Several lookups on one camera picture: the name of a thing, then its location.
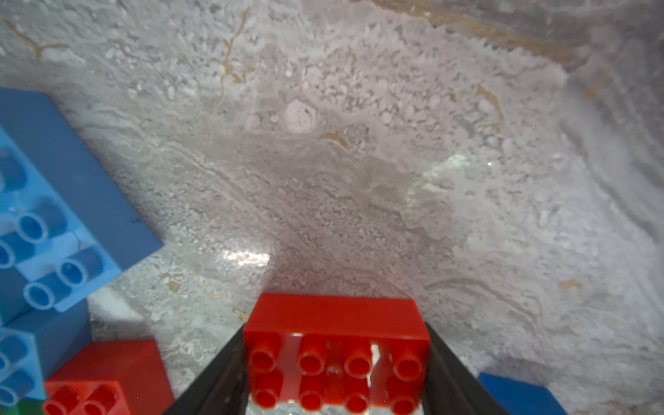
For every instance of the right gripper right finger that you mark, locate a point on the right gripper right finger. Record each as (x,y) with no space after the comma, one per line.
(450,388)

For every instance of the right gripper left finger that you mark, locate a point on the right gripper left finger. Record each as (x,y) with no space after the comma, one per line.
(222,387)

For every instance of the red lego brick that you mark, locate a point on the red lego brick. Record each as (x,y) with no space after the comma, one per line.
(119,377)
(358,353)

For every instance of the blue lego brick front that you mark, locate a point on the blue lego brick front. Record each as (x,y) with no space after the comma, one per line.
(521,398)

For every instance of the red lego brick upright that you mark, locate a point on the red lego brick upright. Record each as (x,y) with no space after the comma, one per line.
(119,377)

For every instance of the light blue small lego brick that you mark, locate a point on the light blue small lego brick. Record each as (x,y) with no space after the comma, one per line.
(35,346)

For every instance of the green lego brick middle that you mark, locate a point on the green lego brick middle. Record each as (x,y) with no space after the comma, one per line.
(24,407)

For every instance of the light blue large lego brick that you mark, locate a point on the light blue large lego brick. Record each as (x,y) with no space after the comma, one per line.
(66,227)

